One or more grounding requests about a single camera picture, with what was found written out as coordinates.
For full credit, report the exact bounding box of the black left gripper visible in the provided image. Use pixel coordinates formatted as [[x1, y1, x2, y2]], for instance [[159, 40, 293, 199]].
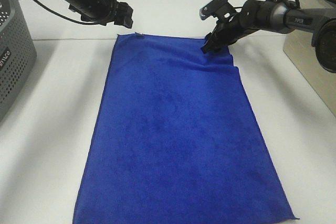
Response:
[[69, 0, 133, 29]]

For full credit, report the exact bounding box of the beige storage box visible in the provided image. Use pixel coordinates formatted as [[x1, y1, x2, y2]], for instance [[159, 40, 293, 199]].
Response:
[[282, 0, 336, 118]]

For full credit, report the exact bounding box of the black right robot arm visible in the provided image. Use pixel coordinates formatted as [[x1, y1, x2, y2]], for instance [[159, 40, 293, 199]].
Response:
[[200, 0, 335, 73]]

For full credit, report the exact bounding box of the blue microfibre towel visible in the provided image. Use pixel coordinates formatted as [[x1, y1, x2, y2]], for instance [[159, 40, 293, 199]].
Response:
[[72, 34, 295, 223]]

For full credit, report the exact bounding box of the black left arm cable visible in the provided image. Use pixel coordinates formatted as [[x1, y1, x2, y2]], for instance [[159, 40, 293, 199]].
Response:
[[0, 0, 118, 27]]

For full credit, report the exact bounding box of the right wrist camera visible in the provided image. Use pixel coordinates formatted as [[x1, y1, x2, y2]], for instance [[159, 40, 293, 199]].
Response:
[[199, 0, 237, 21]]

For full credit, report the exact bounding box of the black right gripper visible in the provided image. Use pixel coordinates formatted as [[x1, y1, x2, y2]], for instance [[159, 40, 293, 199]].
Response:
[[201, 14, 247, 53]]

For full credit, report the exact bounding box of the grey perforated plastic basket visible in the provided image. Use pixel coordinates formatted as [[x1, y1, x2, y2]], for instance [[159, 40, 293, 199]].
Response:
[[1, 0, 37, 119]]

